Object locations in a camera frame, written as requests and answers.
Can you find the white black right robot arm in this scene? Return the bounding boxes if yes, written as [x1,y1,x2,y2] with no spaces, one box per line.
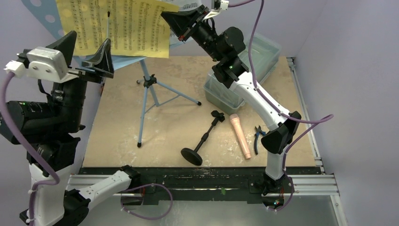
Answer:
[161,5,301,192]

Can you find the black microphone desk stand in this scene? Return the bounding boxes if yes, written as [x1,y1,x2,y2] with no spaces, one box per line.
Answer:
[180,110,225,166]

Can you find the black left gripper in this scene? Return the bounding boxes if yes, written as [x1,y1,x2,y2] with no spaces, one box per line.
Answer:
[46,30,113,130]

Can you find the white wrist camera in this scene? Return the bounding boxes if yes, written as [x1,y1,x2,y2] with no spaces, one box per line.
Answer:
[4,47,78,83]
[203,0,229,20]

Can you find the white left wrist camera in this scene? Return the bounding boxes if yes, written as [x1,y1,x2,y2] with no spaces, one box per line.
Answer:
[4,47,78,83]

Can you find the blue black pliers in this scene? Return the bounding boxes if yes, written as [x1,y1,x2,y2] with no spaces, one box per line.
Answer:
[254,125,266,155]

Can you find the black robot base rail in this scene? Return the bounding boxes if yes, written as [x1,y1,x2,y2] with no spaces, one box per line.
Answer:
[78,167,322,207]

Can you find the yellow sheet music page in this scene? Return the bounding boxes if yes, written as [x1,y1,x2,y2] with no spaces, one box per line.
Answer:
[56,0,179,58]

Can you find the white sheet music page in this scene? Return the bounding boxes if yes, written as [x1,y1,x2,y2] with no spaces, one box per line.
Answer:
[165,0,202,48]

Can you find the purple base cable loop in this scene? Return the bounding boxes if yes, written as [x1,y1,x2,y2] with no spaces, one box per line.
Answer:
[120,183,173,221]

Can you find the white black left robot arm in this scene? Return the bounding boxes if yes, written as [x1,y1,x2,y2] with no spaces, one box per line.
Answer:
[0,31,140,226]

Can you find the aluminium frame rail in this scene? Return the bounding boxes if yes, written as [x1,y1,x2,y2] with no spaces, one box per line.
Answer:
[287,57,340,196]

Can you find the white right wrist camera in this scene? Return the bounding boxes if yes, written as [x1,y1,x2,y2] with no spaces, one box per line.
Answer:
[203,0,229,20]

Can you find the clear plastic storage box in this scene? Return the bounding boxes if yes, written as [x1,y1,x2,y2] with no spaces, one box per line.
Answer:
[203,33,281,114]

